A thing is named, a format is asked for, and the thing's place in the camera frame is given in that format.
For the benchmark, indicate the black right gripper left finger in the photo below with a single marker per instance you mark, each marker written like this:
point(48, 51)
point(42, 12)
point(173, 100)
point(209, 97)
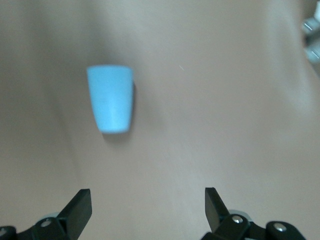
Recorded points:
point(75, 215)

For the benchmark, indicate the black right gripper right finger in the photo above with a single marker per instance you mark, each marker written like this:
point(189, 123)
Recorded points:
point(215, 212)

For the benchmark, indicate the blue plastic cup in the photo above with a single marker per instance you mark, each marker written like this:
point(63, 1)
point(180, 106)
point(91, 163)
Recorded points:
point(111, 100)

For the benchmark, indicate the brown table cloth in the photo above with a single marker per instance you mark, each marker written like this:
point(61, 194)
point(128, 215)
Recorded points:
point(200, 125)

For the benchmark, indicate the grey metal frame fixture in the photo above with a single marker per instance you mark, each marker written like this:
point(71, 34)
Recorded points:
point(312, 37)

